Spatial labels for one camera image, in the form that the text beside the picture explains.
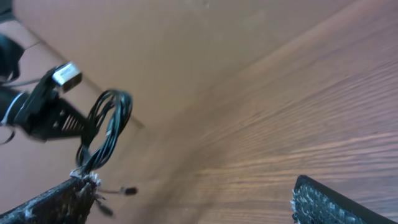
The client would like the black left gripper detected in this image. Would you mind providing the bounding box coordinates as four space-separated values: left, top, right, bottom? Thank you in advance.
1 68 89 141

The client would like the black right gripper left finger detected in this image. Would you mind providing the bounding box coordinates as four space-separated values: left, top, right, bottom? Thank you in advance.
1 175 100 224

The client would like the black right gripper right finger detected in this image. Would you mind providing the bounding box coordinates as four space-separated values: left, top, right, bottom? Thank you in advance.
290 175 397 224

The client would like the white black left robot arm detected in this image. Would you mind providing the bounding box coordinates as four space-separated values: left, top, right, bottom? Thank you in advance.
1 34 95 141

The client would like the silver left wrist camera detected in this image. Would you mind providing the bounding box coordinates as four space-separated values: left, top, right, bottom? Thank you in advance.
52 62 83 93

